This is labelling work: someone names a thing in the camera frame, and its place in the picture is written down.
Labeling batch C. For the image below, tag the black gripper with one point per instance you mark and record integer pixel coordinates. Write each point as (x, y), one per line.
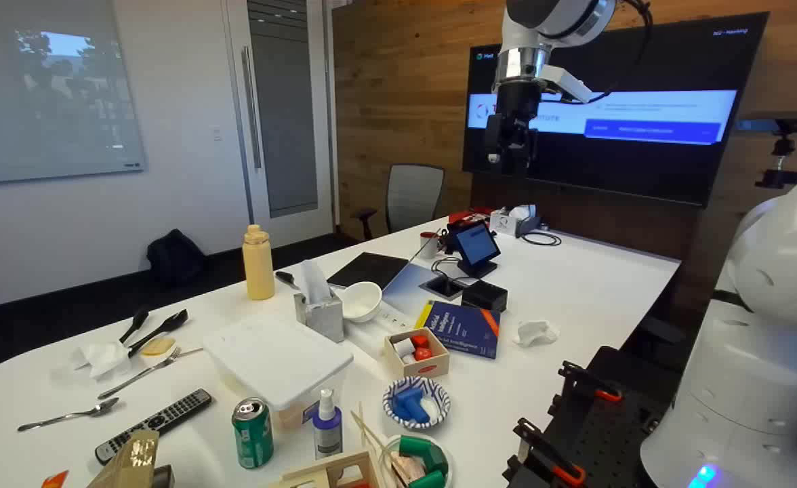
(508, 137)

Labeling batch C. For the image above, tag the white plastic lunchbox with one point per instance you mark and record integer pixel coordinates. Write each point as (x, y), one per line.
(286, 365)

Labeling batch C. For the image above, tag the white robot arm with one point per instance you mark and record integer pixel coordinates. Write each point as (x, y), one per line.
(733, 421)

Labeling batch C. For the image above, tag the grey office chair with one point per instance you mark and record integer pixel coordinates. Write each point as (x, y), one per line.
(412, 193)

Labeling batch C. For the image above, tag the small touchscreen on stand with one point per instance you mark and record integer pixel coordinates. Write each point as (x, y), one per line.
(477, 251)

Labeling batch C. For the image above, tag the small black box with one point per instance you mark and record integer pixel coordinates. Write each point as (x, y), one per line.
(487, 297)

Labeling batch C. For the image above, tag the black tablet flat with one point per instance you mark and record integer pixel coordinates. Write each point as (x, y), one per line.
(366, 267)

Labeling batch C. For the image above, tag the crumpled white paper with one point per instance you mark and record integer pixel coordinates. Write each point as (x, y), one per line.
(526, 334)

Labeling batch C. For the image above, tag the dark blue book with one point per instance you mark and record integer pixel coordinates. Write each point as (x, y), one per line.
(461, 330)

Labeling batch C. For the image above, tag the white ceramic bowl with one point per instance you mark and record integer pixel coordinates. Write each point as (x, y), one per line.
(361, 303)

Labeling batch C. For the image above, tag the wooden box with red blocks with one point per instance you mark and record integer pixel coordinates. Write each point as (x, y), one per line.
(416, 354)

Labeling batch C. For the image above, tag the white tissue box holder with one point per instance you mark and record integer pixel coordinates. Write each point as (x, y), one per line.
(317, 305)

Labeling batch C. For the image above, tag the yellow squeeze bottle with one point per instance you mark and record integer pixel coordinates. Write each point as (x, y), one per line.
(258, 269)

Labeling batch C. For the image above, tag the blue patterned plate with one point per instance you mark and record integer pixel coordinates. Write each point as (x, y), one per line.
(416, 403)

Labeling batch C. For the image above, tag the black clamp rack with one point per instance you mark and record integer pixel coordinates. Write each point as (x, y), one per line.
(598, 425)

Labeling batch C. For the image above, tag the plate with green items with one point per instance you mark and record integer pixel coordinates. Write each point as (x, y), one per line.
(419, 463)

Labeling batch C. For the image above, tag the small sanitizer bottle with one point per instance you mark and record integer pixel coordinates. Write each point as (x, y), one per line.
(325, 425)

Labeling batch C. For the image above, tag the black backpack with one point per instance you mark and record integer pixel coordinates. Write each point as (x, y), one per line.
(175, 258)

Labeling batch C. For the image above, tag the wooden crate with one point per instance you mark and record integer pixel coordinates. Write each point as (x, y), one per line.
(347, 469)

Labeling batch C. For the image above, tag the black plastic spatula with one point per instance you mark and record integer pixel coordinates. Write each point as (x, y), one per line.
(165, 327)

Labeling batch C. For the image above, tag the green soda can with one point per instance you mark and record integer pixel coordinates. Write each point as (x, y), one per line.
(253, 431)

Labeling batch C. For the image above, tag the yellow sponge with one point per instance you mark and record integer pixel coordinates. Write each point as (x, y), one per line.
(154, 347)

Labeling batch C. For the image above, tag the black plastic spoon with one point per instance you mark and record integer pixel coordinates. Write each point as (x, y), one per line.
(140, 319)

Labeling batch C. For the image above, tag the silver knife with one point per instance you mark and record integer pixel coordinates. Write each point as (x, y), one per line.
(149, 370)

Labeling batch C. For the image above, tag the crumpled white napkin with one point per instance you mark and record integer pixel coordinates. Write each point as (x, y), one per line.
(89, 361)

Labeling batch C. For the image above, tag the silver fork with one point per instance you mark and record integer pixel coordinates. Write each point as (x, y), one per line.
(98, 410)

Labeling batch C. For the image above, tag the golden paper bag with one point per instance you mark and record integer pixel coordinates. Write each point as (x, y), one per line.
(136, 465)

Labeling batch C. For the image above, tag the black remote control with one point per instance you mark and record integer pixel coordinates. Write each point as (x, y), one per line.
(161, 425)

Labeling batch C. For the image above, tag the white device with cable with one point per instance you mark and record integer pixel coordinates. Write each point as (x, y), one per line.
(525, 224)

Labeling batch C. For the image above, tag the wall mounted tv screen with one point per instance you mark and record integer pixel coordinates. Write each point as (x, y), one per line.
(667, 113)

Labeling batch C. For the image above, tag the whiteboard on wall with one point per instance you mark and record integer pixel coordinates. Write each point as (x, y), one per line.
(65, 105)

